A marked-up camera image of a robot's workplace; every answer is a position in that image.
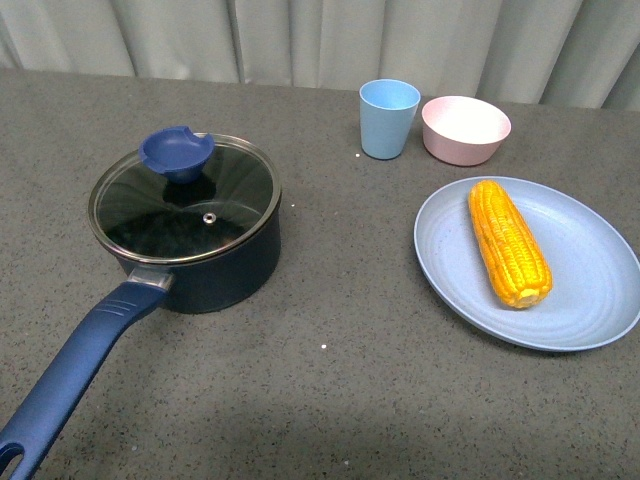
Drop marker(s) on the glass lid with blue knob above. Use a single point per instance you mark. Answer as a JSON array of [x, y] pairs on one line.
[[182, 197]]

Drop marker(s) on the light blue cup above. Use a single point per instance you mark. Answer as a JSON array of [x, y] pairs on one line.
[[387, 111]]

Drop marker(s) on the yellow corn cob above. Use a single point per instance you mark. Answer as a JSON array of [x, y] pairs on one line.
[[517, 269]]

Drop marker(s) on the pink bowl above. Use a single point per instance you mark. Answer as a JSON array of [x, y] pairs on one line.
[[463, 131]]

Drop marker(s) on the light blue plate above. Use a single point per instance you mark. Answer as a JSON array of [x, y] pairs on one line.
[[595, 296]]

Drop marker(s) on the grey curtain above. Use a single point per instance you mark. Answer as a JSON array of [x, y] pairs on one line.
[[565, 53]]

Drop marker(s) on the dark blue saucepan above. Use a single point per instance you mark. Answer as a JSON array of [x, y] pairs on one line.
[[192, 288]]

